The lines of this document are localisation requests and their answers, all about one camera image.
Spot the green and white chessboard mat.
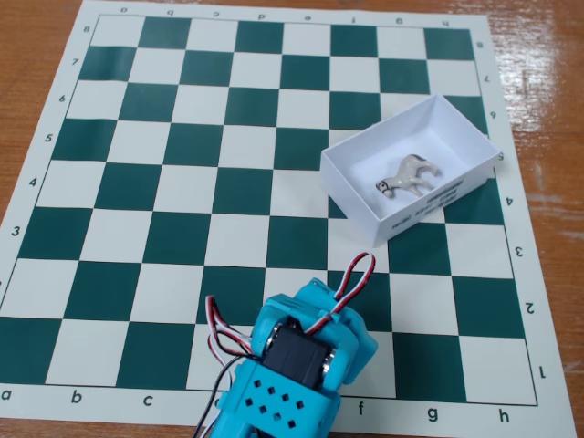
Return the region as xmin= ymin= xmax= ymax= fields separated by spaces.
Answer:
xmin=0 ymin=0 xmax=577 ymax=438

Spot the red white black looped cable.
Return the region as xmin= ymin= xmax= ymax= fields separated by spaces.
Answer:
xmin=306 ymin=251 xmax=377 ymax=338

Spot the red white black servo cable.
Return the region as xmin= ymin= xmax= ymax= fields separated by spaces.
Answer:
xmin=204 ymin=294 xmax=257 ymax=366

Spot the white open cardboard box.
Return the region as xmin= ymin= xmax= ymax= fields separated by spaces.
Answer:
xmin=319 ymin=93 xmax=502 ymax=250

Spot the grey and white toy horse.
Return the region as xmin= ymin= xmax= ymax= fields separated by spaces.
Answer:
xmin=374 ymin=153 xmax=443 ymax=200

